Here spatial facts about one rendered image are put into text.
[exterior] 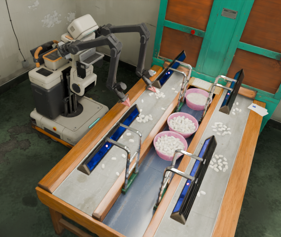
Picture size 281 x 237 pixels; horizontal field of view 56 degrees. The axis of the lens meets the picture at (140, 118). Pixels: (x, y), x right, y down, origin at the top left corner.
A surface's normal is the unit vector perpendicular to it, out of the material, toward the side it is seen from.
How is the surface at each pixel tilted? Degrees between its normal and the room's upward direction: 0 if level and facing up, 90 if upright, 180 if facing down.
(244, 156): 0
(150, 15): 90
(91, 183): 0
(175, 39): 90
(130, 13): 90
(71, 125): 0
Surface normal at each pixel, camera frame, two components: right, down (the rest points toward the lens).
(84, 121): 0.10, -0.74
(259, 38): -0.45, 0.56
